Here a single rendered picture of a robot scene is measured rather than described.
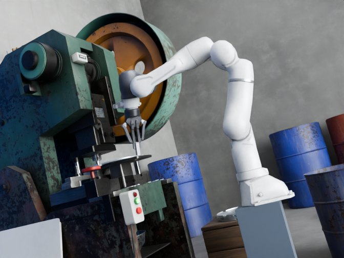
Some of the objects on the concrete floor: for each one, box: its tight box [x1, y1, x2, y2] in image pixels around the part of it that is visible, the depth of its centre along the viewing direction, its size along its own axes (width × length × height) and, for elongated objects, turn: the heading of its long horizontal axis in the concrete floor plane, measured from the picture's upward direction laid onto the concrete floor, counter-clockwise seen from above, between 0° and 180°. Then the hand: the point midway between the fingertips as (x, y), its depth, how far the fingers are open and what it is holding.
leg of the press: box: [0, 166, 142, 258], centre depth 167 cm, size 92×12×90 cm, turn 3°
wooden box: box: [201, 217, 247, 258], centre depth 197 cm, size 40×38×35 cm
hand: (137, 148), depth 178 cm, fingers closed
